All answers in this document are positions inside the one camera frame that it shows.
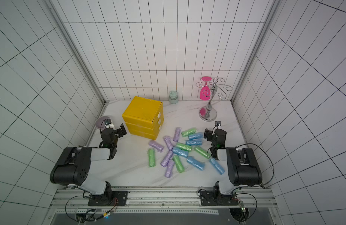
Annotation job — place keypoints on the green bag roll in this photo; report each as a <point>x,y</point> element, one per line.
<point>179,166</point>
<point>203,152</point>
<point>151,157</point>
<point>188,132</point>
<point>184,147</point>

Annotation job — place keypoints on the blue bag roll far right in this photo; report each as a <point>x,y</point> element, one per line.
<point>217,166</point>

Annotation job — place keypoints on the mint green jar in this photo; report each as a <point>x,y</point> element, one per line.
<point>173,97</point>

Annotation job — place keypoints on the chrome glass rack stand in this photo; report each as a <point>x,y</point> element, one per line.
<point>217,87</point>

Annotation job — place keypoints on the purple bag roll top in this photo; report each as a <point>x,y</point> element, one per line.
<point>177,134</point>

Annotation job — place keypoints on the blue bag roll lower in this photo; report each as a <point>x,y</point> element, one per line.
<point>196,163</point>

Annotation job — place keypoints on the purple bag roll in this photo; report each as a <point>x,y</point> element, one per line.
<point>156,145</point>
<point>168,142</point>
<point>169,169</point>
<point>166,159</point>
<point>177,134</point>

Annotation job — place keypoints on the purple bag roll lower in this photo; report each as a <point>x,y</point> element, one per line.
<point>166,159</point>

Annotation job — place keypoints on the yellow drawer cabinet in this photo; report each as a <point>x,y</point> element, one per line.
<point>144,117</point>

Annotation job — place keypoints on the blue bag roll centre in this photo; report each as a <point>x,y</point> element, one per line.
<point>180,152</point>

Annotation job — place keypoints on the purple bag roll upper middle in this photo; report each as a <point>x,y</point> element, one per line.
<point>168,142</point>

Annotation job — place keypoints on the pink plastic wine glass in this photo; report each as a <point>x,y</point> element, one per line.
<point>205,91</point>

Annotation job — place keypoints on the green bag roll top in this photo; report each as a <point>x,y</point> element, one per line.
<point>188,132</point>

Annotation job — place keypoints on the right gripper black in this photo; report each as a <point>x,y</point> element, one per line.
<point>209,135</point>

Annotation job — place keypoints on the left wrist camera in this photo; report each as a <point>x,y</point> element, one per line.
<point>108,123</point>

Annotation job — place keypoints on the purple bag roll bottom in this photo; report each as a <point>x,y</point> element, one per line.
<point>169,169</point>

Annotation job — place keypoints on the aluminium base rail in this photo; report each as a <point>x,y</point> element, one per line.
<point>71,202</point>

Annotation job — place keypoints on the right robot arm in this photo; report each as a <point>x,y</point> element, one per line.
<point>238,163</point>

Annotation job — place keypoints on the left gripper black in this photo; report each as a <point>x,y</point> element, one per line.
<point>119,131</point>

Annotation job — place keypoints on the blue bag roll top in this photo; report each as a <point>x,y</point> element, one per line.
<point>195,136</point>

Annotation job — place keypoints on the blue bag roll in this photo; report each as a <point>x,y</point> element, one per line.
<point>217,166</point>
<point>195,136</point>
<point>180,152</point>
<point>194,142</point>
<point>196,163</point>

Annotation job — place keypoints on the grey purple bowl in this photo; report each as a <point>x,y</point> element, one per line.
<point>99,122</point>

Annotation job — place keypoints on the purple bag roll left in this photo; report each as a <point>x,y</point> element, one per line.
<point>156,145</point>

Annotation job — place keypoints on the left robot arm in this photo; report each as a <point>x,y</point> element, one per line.
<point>73,168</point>

